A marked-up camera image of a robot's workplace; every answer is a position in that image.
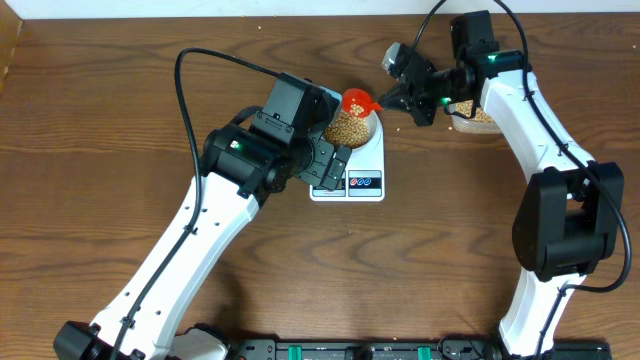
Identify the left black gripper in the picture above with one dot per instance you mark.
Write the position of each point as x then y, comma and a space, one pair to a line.
322, 154

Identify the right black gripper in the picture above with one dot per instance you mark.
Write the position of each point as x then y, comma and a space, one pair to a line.
409, 99

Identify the red plastic measuring scoop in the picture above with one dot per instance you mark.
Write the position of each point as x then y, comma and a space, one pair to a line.
359, 103

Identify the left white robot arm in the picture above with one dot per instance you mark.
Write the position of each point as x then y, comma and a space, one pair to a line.
242, 164

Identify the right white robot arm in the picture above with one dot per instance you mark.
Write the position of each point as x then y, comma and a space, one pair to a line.
570, 216

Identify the soybeans in bowl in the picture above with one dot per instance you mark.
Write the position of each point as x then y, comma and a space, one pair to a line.
348, 130

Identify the grey round bowl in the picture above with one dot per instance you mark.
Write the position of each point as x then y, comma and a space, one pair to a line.
372, 122

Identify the white digital kitchen scale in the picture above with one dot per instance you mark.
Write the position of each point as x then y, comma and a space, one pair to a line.
364, 176

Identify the yellow soybeans in container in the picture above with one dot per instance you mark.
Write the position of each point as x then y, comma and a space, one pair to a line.
473, 112

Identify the clear plastic container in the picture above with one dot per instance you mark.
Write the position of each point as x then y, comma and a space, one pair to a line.
464, 125

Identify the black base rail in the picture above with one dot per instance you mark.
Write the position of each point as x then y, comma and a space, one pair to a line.
400, 350

